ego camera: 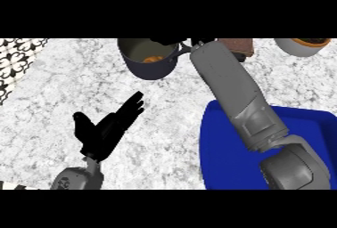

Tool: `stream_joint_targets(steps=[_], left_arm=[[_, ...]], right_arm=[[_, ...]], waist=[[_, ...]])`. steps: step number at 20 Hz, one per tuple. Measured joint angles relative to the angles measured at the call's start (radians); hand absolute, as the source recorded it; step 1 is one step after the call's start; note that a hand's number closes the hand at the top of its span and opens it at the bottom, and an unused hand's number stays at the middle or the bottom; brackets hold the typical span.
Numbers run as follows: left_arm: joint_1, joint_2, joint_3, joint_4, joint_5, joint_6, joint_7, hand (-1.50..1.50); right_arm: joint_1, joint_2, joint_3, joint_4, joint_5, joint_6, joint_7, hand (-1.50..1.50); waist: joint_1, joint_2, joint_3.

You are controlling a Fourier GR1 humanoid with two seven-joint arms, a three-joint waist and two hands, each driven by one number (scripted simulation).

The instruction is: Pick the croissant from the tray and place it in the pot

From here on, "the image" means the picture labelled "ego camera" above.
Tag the orange croissant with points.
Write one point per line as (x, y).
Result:
(152, 59)

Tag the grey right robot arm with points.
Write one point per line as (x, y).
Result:
(246, 112)

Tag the blue tray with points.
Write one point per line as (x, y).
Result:
(228, 160)

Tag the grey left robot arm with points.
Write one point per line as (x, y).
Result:
(79, 178)

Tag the brown block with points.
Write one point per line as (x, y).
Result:
(238, 47)

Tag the white bowl with orange rim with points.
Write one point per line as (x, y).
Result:
(303, 47)

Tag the dark blue pot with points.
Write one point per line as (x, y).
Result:
(150, 59)

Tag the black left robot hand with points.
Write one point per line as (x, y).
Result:
(102, 133)

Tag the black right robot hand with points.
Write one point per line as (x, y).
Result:
(175, 41)

